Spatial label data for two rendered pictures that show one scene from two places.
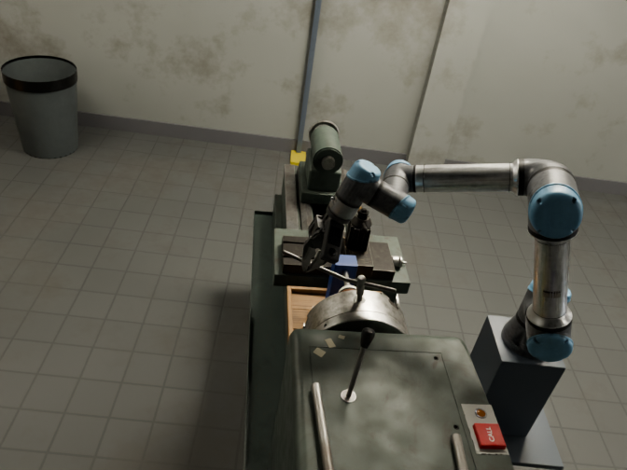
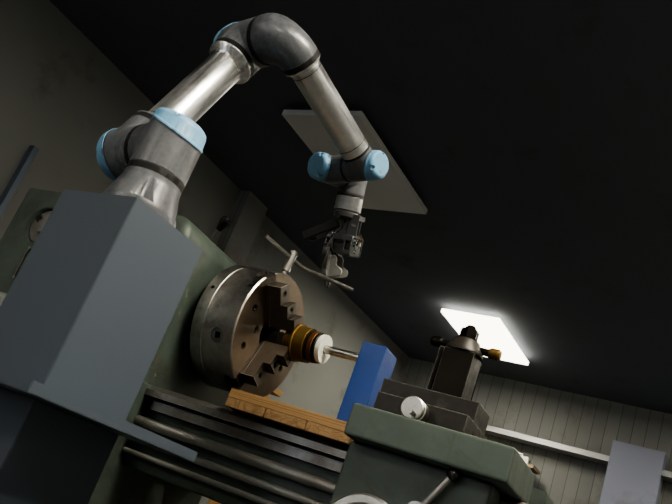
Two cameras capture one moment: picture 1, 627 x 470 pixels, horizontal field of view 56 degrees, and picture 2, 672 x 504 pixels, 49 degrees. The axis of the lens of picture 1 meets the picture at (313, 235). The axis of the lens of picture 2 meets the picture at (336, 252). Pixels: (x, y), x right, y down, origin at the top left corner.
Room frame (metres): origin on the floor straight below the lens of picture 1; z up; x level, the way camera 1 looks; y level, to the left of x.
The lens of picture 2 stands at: (2.50, -1.52, 0.70)
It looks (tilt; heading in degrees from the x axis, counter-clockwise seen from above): 20 degrees up; 129
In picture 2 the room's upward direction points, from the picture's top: 21 degrees clockwise
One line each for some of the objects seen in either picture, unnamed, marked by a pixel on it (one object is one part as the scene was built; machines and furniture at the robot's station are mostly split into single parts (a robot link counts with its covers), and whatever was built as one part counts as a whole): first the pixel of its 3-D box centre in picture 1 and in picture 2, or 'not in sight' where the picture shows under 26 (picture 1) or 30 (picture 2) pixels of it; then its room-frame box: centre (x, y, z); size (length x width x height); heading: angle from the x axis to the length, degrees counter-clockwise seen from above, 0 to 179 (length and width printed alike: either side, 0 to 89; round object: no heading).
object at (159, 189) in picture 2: (531, 328); (145, 197); (1.35, -0.71, 1.15); 0.15 x 0.15 x 0.10
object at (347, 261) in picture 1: (341, 283); (364, 396); (1.59, -0.12, 1.00); 0.08 x 0.06 x 0.23; 99
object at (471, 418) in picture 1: (480, 435); not in sight; (0.87, -0.46, 1.23); 0.13 x 0.08 x 0.06; 9
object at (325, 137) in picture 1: (324, 161); not in sight; (2.44, 0.01, 1.01); 0.30 x 0.20 x 0.29; 9
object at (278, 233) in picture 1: (339, 259); (460, 472); (1.86, -0.12, 0.90); 0.53 x 0.30 x 0.06; 99
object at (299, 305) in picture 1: (337, 320); (320, 436); (1.52, -0.14, 0.89); 0.36 x 0.30 x 0.04; 99
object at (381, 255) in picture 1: (337, 256); (447, 442); (1.81, -0.11, 0.95); 0.43 x 0.18 x 0.04; 99
